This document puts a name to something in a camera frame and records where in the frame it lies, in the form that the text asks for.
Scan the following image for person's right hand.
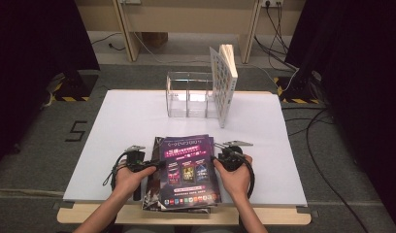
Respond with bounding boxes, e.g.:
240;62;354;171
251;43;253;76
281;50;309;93
214;154;253;198

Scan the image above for long white floor cable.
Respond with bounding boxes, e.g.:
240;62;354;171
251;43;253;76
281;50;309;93
132;32;299;95

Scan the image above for black curtain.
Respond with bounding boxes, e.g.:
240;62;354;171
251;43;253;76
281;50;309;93
0;0;100;169
284;0;396;224

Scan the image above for clear acrylic file holder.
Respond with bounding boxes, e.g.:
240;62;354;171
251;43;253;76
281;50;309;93
165;71;221;119

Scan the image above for person's left hand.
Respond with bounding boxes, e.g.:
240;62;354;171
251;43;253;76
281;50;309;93
113;166;157;199

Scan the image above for white picture-grid magazine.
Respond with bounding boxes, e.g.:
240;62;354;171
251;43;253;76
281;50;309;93
209;44;239;129

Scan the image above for black power cable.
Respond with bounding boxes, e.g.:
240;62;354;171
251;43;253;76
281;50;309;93
253;35;298;72
265;2;290;55

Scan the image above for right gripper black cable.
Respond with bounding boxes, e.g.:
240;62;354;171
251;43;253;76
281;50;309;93
241;157;256;199

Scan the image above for light wooden table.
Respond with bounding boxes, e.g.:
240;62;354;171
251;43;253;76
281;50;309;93
56;89;313;226

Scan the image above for grey tape patch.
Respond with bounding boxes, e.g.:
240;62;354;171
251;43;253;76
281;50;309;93
296;207;320;218
51;200;75;211

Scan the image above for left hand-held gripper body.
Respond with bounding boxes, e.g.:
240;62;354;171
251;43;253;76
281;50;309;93
124;145;150;202

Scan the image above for long black floor cable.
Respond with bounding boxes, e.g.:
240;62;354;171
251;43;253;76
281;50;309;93
305;108;370;233

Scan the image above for black floor cable with plug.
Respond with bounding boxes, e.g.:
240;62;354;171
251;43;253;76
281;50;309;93
88;31;126;52

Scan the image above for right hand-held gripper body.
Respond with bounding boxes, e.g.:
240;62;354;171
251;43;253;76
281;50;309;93
218;140;254;173

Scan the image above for beige wooden desk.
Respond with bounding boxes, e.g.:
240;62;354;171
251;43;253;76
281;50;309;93
73;0;307;64

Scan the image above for white table board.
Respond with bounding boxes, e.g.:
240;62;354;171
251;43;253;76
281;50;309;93
62;89;309;208

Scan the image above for black hazard-striped stand base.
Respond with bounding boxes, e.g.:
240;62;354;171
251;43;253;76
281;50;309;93
273;71;321;105
53;70;100;102

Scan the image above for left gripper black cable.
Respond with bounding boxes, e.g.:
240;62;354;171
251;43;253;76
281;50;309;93
102;151;128;192

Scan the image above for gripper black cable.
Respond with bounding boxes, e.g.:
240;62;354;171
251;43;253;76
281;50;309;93
241;157;256;199
102;151;128;192

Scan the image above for brown cardboard box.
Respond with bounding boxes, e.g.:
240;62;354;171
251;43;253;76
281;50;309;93
141;32;170;49

